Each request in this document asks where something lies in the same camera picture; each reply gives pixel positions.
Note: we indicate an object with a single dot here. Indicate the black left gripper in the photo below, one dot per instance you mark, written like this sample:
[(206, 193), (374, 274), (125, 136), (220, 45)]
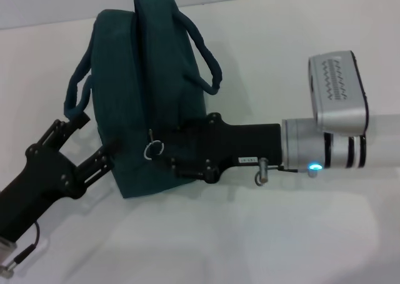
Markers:
[(34, 190)]

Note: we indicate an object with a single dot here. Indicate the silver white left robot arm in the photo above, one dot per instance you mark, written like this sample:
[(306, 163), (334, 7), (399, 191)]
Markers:
[(6, 249)]

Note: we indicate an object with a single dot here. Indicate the teal fabric tote bag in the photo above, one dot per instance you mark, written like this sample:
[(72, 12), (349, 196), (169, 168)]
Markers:
[(140, 93)]

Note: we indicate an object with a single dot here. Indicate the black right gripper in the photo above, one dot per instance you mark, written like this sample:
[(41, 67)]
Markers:
[(243, 146)]

